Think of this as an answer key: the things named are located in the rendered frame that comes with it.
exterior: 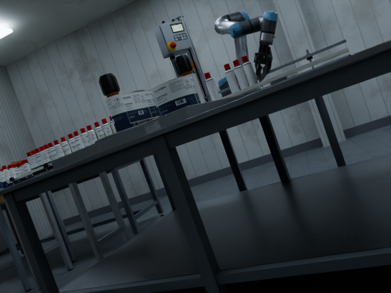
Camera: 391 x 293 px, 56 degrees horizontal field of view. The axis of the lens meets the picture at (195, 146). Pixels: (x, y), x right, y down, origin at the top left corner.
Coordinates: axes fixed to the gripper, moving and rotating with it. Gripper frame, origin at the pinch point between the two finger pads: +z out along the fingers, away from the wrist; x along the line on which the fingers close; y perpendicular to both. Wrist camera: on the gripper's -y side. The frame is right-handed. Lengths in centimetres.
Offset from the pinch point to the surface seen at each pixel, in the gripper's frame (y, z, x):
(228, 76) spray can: 3.0, 1.1, -17.7
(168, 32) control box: -2, -19, -63
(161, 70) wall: -296, 32, -241
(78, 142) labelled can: 3, 66, -126
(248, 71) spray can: 2.9, -3.4, -7.0
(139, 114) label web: 52, 22, -42
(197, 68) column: -11.8, 0.8, -45.0
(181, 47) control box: -6, -11, -55
